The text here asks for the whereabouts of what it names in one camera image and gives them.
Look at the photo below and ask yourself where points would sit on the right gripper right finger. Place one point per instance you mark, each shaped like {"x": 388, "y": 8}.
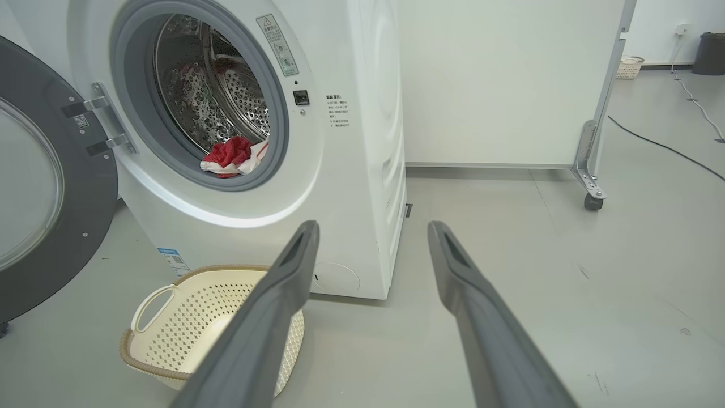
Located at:
{"x": 498, "y": 351}

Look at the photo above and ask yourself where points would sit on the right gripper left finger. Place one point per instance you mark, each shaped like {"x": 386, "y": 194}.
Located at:
{"x": 255, "y": 340}

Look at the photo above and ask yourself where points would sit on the red and white shirt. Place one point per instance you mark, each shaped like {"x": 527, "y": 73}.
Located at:
{"x": 229, "y": 153}

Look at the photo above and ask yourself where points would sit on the dark grey glass washer door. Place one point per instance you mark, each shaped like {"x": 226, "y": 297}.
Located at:
{"x": 85, "y": 226}

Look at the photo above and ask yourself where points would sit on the cream perforated laundry basket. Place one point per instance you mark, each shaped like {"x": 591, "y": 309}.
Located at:
{"x": 187, "y": 317}

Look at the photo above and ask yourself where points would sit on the white front-load washing machine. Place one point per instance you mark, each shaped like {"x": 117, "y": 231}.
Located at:
{"x": 351, "y": 170}

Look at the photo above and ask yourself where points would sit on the black door lock socket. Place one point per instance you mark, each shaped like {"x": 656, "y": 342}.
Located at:
{"x": 301, "y": 97}

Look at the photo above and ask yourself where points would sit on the silver door hinge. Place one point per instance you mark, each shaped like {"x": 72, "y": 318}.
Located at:
{"x": 105, "y": 122}

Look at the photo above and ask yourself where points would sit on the small white woven basket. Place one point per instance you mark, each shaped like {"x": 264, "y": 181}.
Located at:
{"x": 629, "y": 68}

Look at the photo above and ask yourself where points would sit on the round white filter cover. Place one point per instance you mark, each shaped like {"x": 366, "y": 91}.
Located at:
{"x": 337, "y": 277}

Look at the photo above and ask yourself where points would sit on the blue energy label sticker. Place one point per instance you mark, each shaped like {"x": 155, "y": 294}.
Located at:
{"x": 173, "y": 262}

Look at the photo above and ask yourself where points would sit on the black caster wheel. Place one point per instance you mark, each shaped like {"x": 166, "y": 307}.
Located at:
{"x": 593, "y": 202}

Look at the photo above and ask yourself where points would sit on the grey warning sticker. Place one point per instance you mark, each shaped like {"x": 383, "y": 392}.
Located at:
{"x": 277, "y": 45}

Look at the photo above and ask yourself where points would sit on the black trash bin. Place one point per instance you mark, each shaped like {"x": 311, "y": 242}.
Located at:
{"x": 709, "y": 54}

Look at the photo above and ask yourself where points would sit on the white wall outlet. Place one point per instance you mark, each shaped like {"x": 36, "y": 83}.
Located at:
{"x": 683, "y": 29}

